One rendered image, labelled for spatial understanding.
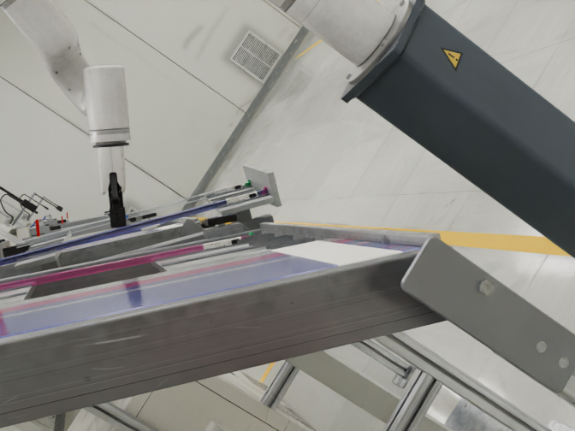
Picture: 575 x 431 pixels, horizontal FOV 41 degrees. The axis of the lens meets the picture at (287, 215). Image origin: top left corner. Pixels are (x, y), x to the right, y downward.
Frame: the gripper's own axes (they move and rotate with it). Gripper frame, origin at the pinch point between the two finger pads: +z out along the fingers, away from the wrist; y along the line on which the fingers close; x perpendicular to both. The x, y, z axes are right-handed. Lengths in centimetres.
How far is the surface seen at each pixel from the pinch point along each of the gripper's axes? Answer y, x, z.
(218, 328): 108, 10, -2
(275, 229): 50, 25, -1
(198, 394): -33, 16, 53
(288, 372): -32, 40, 49
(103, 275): 41.3, -1.8, 4.9
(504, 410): 36, 69, 39
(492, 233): -39, 103, 18
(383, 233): 94, 28, -6
